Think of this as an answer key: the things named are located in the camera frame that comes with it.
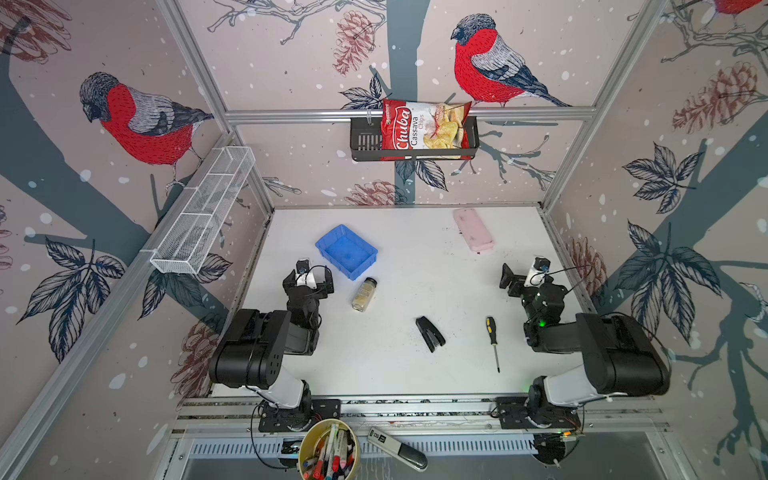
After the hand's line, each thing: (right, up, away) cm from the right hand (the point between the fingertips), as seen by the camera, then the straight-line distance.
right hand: (518, 269), depth 90 cm
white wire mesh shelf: (-90, +8, -19) cm, 92 cm away
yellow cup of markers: (-52, -35, -27) cm, 69 cm away
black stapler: (-28, -18, -4) cm, 34 cm away
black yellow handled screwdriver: (-9, -18, -3) cm, 20 cm away
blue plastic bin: (-55, +3, +17) cm, 57 cm away
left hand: (-64, 0, 0) cm, 64 cm away
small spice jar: (-48, -8, +3) cm, 49 cm away
